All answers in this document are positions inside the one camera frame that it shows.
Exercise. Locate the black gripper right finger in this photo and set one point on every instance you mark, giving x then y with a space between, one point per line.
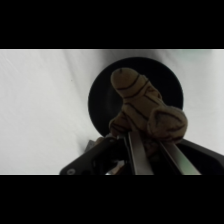
180 160

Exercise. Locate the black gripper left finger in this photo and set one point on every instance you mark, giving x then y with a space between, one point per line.
140 156

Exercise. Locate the striped tiger plush toy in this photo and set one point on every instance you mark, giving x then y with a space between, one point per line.
143 103

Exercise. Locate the black bowl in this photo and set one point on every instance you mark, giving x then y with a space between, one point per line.
103 100

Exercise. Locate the grey cube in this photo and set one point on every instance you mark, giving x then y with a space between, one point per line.
90 145

